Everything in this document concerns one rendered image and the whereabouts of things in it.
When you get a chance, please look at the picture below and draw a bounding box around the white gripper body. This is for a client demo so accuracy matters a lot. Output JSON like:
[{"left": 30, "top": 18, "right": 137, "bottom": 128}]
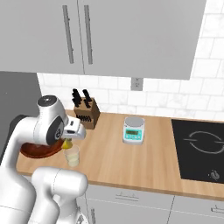
[{"left": 62, "top": 118, "right": 88, "bottom": 140}]

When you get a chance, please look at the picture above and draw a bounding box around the yellow lemon wedge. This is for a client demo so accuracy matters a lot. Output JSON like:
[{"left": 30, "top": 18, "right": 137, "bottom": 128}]
[{"left": 61, "top": 138, "right": 74, "bottom": 150}]

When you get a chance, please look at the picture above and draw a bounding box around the glass of lemonade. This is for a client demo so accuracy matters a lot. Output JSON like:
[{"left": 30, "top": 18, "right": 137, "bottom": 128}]
[{"left": 63, "top": 144, "right": 81, "bottom": 168}]

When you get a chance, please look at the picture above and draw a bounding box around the brown wooden bowl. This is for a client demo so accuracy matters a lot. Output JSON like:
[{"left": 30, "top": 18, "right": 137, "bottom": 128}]
[{"left": 19, "top": 137, "right": 66, "bottom": 159}]

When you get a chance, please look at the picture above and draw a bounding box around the grey fridge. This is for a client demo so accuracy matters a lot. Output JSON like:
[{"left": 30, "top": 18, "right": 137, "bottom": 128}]
[{"left": 0, "top": 70, "right": 43, "bottom": 165}]

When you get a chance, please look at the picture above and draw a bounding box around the wooden knife block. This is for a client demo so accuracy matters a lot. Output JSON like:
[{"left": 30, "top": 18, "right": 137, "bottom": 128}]
[{"left": 71, "top": 87, "right": 102, "bottom": 130}]

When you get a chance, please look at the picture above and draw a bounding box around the white kitchen scale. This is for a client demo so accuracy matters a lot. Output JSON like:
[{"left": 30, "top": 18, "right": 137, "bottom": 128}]
[{"left": 122, "top": 115, "right": 146, "bottom": 145}]

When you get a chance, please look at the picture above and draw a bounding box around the grey drawer front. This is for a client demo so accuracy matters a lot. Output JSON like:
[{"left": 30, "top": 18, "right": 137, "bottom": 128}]
[
  {"left": 171, "top": 194, "right": 224, "bottom": 220},
  {"left": 86, "top": 184, "right": 176, "bottom": 212}
]

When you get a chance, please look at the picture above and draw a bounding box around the grey base cupboard door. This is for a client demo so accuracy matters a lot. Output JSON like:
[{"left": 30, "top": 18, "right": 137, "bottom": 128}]
[{"left": 85, "top": 198, "right": 173, "bottom": 224}]

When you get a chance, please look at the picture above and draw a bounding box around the black hob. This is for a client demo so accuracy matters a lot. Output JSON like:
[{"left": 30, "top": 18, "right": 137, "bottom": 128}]
[{"left": 171, "top": 118, "right": 224, "bottom": 185}]

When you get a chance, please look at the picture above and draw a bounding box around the grey wall socket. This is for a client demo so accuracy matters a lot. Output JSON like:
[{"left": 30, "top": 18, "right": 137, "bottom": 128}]
[{"left": 130, "top": 77, "right": 144, "bottom": 92}]

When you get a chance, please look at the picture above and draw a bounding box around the grey drawer handle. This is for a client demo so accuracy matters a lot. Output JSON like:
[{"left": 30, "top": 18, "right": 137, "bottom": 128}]
[
  {"left": 210, "top": 204, "right": 224, "bottom": 214},
  {"left": 115, "top": 191, "right": 140, "bottom": 202}
]

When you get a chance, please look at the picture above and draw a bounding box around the grey base cupboard handle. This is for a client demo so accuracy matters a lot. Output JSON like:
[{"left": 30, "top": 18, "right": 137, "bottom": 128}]
[{"left": 90, "top": 207, "right": 97, "bottom": 224}]

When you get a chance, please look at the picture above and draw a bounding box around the grey cupboard door handle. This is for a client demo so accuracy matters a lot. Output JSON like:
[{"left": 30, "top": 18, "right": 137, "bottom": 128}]
[
  {"left": 61, "top": 4, "right": 75, "bottom": 65},
  {"left": 83, "top": 4, "right": 95, "bottom": 66}
]

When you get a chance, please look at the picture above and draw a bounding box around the grey wall cupboard door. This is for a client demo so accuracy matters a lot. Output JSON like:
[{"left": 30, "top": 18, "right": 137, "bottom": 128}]
[
  {"left": 76, "top": 0, "right": 207, "bottom": 81},
  {"left": 0, "top": 0, "right": 86, "bottom": 76}
]

